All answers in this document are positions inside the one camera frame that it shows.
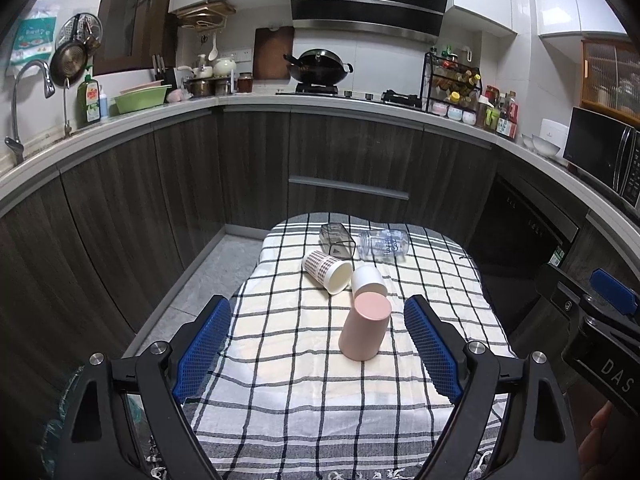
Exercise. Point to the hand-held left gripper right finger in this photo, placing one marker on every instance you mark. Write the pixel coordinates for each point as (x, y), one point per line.
(432, 350)

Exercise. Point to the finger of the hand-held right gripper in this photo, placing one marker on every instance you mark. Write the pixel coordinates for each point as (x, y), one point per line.
(614, 291)
(560, 290)

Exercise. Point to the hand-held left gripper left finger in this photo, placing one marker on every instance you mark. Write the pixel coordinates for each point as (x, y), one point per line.
(200, 345)

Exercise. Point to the pink cup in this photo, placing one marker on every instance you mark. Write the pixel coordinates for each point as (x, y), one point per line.
(362, 332)

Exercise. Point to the white cup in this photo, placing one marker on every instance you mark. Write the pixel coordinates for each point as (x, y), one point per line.
(367, 280)

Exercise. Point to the clear printed glass cup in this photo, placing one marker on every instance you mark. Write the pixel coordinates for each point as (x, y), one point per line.
(382, 245)

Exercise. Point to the dotted pattern paper cup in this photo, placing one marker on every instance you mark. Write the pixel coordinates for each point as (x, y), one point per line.
(327, 270)

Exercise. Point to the dark transparent cup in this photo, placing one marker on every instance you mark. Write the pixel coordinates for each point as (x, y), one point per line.
(336, 240)

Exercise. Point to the person's right hand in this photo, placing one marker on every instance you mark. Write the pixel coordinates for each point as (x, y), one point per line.
(596, 442)

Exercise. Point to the built-in black dishwasher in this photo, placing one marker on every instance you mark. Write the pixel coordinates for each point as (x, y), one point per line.
(520, 225)

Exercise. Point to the black white checked tablecloth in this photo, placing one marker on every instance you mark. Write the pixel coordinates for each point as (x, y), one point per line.
(280, 340)

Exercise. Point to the black microwave oven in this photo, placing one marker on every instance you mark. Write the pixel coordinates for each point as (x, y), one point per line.
(605, 152)

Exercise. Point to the white bowls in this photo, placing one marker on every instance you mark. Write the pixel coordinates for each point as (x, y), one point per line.
(544, 145)

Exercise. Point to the white box appliance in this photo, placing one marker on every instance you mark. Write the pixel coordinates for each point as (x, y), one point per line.
(554, 132)

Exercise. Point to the group of sauce bottles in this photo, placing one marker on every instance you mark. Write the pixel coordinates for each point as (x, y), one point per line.
(497, 110)

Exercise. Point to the wooden glass-door cabinet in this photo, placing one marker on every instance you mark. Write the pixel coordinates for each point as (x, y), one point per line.
(612, 77)

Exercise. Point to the green plastic basin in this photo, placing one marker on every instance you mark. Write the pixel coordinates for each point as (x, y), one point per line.
(140, 100)

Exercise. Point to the small blue white bottle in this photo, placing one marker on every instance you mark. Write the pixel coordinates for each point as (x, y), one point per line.
(103, 105)

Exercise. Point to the steel cooking pot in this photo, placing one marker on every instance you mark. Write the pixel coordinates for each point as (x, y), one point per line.
(201, 86)

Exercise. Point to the pink plastic basin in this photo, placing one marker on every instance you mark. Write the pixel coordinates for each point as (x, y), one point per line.
(137, 89)

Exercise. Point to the brown glass jar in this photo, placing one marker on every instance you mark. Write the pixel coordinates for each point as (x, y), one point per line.
(244, 82)

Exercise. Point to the green dish soap bottle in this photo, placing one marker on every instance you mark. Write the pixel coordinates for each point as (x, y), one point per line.
(90, 102)

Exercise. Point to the black gas stove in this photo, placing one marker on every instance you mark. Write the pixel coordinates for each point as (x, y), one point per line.
(350, 94)

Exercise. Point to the black knife block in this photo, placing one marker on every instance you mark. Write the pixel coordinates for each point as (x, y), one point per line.
(161, 72)

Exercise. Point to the white teapot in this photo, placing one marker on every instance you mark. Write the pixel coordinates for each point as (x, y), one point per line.
(225, 66)

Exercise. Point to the white ladle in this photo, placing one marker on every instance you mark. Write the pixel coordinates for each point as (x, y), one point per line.
(213, 49)

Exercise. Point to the brown wooden cutting board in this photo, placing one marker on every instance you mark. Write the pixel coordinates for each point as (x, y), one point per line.
(272, 52)

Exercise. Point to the black wok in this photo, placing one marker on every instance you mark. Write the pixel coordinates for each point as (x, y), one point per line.
(318, 66)

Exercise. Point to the chrome kitchen faucet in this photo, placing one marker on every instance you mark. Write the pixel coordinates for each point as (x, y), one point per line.
(30, 90)

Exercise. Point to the hanging frying pan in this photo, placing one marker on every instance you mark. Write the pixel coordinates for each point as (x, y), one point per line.
(67, 62)

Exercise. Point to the hanging metal colander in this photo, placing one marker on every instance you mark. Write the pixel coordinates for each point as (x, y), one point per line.
(80, 30)

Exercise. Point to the wall rack with boards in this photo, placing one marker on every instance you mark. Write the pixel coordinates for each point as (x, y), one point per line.
(205, 15)

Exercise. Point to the brown window frame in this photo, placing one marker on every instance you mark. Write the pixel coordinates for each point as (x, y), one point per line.
(135, 15)

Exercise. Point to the teal white wall package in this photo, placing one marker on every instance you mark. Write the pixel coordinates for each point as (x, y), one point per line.
(32, 40)

